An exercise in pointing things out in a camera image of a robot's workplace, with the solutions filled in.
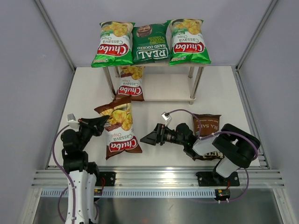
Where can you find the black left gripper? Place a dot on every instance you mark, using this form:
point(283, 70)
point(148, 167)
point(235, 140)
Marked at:
point(97, 125)

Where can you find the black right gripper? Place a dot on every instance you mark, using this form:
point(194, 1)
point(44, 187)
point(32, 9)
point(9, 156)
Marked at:
point(156, 136)

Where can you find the brown Chuba barbeque bag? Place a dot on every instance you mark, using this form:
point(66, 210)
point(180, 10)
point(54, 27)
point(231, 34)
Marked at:
point(130, 83)
point(119, 127)

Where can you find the green Chuba cassava chips bag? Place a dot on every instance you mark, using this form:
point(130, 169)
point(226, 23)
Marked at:
point(115, 45)

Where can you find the green REAL chips bag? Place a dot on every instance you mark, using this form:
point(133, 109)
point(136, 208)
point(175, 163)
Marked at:
point(150, 43)

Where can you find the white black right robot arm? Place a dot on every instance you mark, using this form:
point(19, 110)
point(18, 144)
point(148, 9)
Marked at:
point(238, 148)

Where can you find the two-tier beige wooden shelf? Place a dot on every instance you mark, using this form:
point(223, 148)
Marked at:
point(163, 83)

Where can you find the brown Kettle sea salt bag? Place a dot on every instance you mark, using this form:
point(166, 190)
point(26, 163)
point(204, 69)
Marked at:
point(207, 124)

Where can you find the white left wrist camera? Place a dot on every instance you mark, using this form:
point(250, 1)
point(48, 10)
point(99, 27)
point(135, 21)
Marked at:
point(72, 122)

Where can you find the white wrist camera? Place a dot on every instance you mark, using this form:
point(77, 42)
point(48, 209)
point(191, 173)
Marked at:
point(167, 118)
point(72, 122)

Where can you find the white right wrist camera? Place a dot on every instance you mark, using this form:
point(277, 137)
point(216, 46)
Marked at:
point(167, 118)

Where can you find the white slotted cable duct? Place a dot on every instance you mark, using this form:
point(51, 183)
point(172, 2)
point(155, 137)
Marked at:
point(156, 193)

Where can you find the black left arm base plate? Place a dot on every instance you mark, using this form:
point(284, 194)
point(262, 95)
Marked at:
point(106, 179)

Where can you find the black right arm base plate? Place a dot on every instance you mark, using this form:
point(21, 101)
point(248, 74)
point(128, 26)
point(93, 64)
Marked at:
point(213, 179)

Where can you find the aluminium mounting rail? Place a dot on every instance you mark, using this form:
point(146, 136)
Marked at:
point(159, 177)

